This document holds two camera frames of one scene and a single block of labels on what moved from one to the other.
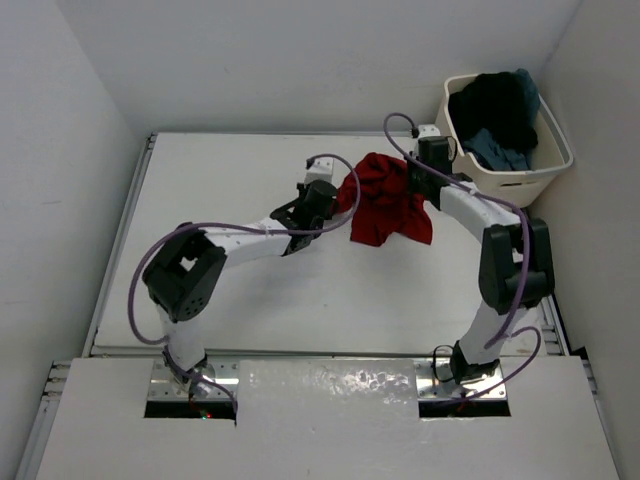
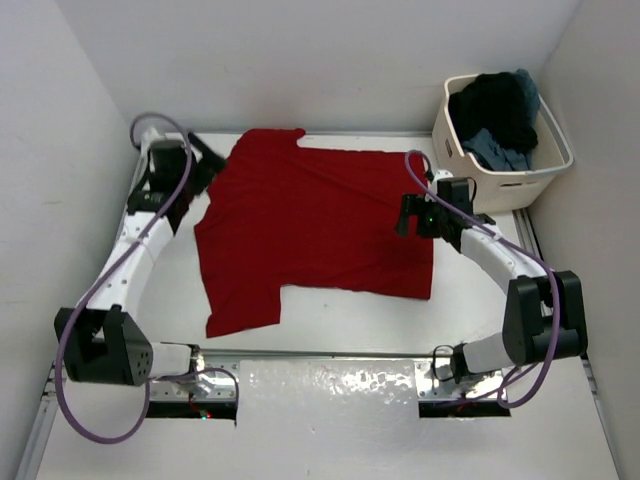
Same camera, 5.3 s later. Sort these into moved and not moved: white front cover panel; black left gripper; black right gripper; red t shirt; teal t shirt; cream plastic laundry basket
Moved: red t shirt; black left gripper; black right gripper
Not moved: cream plastic laundry basket; teal t shirt; white front cover panel
